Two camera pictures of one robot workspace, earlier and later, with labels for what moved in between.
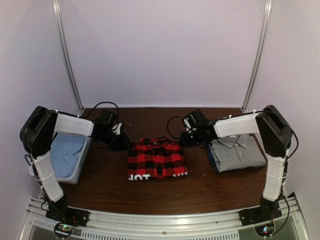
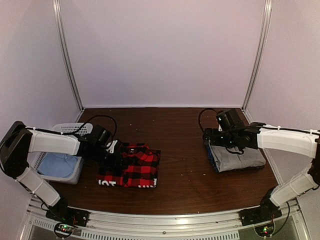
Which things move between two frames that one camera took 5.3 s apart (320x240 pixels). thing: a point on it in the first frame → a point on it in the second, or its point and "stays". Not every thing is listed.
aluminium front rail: x=117 y=225 stays
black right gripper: x=185 y=142 → x=207 y=136
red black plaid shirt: x=156 y=158 → x=140 y=169
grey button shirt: x=236 y=152 stays
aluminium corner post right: x=267 y=14 stays
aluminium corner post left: x=61 y=37 stays
